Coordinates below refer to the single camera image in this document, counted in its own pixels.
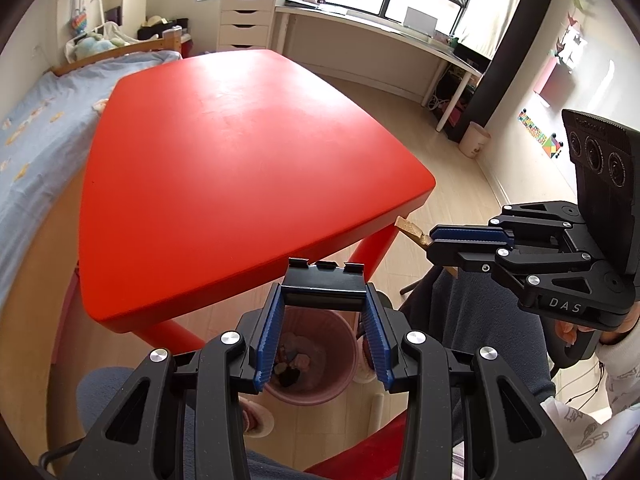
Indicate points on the small white waste basket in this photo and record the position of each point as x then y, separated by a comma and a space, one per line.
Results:
474, 141

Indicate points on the pink trash bin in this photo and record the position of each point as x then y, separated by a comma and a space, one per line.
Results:
340, 345

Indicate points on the white drawer unit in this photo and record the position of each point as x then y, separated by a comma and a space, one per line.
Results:
247, 22

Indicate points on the white laptop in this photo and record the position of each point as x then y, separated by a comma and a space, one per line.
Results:
420, 21

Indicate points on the black plastic clip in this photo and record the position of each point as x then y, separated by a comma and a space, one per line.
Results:
322, 290

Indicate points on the tall black cabinet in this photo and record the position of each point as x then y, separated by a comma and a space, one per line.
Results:
520, 35

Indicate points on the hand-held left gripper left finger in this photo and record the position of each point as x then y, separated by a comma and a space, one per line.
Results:
265, 340

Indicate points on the white printed shirt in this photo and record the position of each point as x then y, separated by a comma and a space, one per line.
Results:
590, 440

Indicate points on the pink wall box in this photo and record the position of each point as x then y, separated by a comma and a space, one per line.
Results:
552, 82

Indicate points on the person's right hand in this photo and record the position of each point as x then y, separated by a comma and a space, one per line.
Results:
565, 334

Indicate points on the bed with blue sheet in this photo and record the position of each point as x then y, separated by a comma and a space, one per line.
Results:
40, 135

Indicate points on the straw hat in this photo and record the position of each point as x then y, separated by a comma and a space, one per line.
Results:
156, 21

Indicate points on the person's right leg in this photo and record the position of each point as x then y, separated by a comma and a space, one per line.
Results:
480, 340

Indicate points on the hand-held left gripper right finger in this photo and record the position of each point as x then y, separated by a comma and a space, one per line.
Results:
375, 340

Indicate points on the striped sock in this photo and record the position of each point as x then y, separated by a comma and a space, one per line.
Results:
256, 419
366, 365

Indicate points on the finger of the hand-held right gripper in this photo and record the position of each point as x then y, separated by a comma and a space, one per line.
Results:
465, 233
465, 257

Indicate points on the person's right forearm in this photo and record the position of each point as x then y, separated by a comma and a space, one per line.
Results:
620, 375

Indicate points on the white desk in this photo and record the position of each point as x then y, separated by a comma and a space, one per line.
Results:
380, 27

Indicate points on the plush toys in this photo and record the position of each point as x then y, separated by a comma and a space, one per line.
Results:
92, 46

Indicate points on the wooden bed frame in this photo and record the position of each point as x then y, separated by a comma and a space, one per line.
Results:
170, 42

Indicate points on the wooden clothespin half with spring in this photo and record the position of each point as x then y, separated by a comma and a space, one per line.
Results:
411, 229

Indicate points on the red table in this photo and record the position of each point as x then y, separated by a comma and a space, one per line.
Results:
240, 160

